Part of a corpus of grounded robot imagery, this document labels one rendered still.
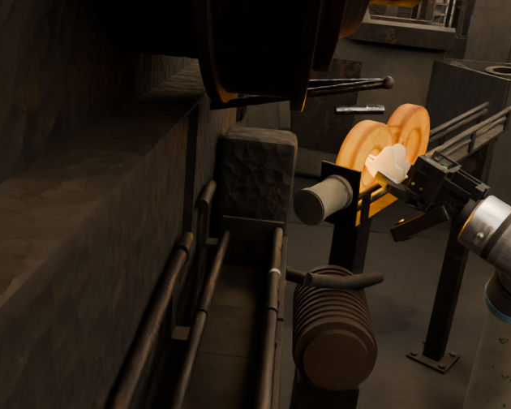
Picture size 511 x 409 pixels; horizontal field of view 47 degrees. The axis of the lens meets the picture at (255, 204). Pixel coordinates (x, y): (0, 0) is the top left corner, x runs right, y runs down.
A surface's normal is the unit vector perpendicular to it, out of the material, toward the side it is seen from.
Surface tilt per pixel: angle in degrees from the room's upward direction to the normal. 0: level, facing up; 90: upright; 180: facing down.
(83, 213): 23
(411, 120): 90
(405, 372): 0
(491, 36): 90
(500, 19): 90
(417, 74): 90
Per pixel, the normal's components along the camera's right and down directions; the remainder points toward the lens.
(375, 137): 0.77, 0.28
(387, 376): 0.10, -0.94
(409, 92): -0.31, 0.29
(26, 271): 0.47, -0.82
